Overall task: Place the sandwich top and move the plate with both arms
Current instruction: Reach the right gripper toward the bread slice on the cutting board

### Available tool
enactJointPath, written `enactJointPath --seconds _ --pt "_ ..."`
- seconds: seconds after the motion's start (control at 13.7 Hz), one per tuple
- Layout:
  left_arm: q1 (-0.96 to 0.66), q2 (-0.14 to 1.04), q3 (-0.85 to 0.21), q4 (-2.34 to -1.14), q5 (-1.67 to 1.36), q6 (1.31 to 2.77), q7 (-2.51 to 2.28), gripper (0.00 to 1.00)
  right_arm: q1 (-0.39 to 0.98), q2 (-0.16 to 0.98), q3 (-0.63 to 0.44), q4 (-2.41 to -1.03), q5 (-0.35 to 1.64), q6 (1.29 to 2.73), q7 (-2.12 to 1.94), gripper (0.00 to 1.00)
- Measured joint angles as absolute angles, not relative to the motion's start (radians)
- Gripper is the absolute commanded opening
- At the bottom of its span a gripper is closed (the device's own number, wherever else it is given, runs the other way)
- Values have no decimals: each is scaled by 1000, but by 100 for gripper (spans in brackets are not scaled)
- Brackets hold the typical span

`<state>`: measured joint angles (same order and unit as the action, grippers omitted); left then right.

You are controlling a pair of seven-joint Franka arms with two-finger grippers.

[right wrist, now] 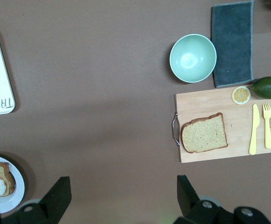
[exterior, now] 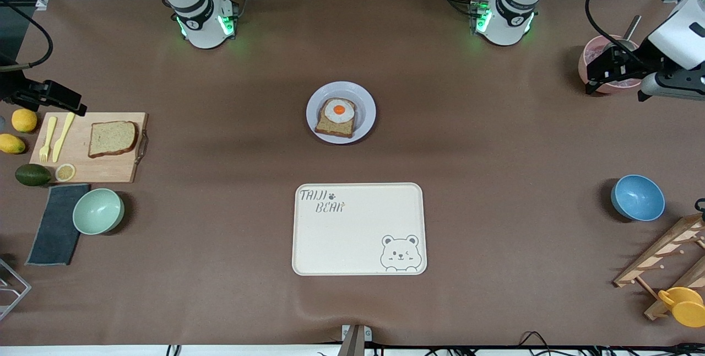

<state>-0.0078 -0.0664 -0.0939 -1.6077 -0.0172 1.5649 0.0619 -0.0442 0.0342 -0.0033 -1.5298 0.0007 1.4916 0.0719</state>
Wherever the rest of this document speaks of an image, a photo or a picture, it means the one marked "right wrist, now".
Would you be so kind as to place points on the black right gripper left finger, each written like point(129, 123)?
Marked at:
point(56, 198)

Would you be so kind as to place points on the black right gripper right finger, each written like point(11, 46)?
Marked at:
point(189, 205)

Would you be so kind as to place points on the white round plate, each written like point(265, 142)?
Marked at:
point(18, 186)

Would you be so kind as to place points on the plain brown bread slice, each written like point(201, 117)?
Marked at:
point(204, 134)

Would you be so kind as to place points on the bread slice under egg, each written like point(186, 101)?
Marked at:
point(0, 168)

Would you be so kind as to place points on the wooden cutting board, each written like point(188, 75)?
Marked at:
point(235, 130)

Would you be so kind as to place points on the yellow plastic knife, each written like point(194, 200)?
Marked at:
point(254, 130)

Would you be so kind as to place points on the yellow plastic fork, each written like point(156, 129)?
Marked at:
point(268, 130)

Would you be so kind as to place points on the brown table mat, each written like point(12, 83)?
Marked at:
point(102, 93)

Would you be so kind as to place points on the lemon slice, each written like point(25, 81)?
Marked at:
point(241, 95)

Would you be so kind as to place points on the green avocado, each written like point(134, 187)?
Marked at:
point(268, 87)

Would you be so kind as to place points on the pale green bowl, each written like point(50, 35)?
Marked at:
point(192, 58)

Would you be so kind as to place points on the dark grey cloth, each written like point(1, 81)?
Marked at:
point(232, 44)

